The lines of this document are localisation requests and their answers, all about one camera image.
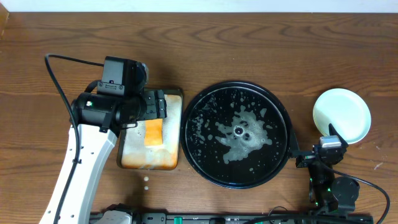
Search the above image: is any light blue plate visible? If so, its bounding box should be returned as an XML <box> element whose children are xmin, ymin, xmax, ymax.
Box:
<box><xmin>313</xmin><ymin>88</ymin><xmax>371</xmax><ymax>144</ymax></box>

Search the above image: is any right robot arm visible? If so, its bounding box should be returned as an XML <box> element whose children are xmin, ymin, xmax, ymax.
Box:
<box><xmin>289</xmin><ymin>124</ymin><xmax>360</xmax><ymax>217</ymax></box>

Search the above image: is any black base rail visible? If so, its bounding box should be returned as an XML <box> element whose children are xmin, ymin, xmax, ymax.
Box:
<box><xmin>90</xmin><ymin>212</ymin><xmax>374</xmax><ymax>224</ymax></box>

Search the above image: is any black round tray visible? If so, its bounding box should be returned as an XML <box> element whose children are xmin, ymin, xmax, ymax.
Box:
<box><xmin>180</xmin><ymin>82</ymin><xmax>293</xmax><ymax>189</ymax></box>

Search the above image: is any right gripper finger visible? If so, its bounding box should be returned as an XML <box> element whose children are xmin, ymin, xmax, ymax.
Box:
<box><xmin>289</xmin><ymin>129</ymin><xmax>314</xmax><ymax>157</ymax></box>
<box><xmin>328</xmin><ymin>123</ymin><xmax>348</xmax><ymax>147</ymax></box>

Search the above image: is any orange sponge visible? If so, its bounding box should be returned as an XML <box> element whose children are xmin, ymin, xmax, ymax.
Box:
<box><xmin>144</xmin><ymin>119</ymin><xmax>163</xmax><ymax>146</ymax></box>

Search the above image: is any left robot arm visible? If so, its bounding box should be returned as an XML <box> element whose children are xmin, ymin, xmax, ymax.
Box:
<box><xmin>40</xmin><ymin>54</ymin><xmax>167</xmax><ymax>223</ymax></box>

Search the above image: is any black rectangular soapy tray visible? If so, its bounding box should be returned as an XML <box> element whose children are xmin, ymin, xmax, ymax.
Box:
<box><xmin>117</xmin><ymin>90</ymin><xmax>183</xmax><ymax>170</ymax></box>

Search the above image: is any yellow plate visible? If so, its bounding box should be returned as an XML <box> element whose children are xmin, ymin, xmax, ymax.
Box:
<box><xmin>313</xmin><ymin>115</ymin><xmax>325</xmax><ymax>136</ymax></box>

